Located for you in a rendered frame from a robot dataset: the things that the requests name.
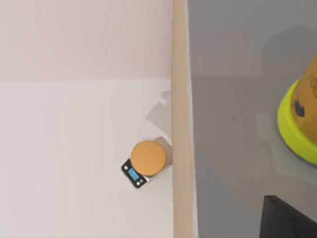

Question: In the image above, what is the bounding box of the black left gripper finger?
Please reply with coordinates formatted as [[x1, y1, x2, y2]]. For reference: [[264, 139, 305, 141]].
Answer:
[[259, 195, 317, 238]]

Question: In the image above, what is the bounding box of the orange cup with yellow-green lid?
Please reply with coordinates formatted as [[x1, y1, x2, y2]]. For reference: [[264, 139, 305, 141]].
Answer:
[[276, 53, 317, 166]]

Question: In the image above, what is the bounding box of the pale wooden panel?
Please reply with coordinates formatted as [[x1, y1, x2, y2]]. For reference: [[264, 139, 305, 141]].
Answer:
[[171, 0, 199, 238]]

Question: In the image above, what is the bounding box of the small black kitchen scale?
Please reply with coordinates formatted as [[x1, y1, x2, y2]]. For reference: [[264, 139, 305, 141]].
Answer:
[[120, 140, 167, 190]]

